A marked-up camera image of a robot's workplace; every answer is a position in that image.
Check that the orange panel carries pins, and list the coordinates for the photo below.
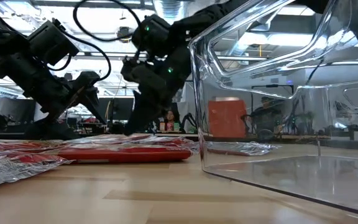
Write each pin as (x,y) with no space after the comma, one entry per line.
(227,118)

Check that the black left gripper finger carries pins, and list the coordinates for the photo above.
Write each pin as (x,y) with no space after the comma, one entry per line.
(95,102)
(54,130)

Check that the small white box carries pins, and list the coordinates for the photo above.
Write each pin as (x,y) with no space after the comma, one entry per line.
(162,126)

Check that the dark partition panel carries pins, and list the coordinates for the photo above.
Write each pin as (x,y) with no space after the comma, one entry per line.
(8,109)

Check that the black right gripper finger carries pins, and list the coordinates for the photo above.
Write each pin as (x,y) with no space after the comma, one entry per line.
(145,118)

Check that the long ceiling light strip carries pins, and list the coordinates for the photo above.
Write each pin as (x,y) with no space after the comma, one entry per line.
(117,54)

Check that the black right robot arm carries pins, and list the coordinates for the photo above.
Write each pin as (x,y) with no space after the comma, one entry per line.
(197,21)

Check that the small red box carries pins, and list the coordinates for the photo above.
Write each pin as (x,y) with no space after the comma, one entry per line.
(169,126)

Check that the black computer monitor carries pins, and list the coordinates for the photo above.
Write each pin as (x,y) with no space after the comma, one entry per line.
(120,107)

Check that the silver ventilation duct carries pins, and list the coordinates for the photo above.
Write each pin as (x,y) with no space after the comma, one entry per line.
(169,7)

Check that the small green box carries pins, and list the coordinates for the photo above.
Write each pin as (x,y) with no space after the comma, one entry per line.
(176,126)

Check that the black ceiling device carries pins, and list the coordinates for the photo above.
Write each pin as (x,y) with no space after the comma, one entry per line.
(123,31)

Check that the clear plastic basket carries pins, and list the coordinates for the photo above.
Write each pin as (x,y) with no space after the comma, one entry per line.
(291,177)

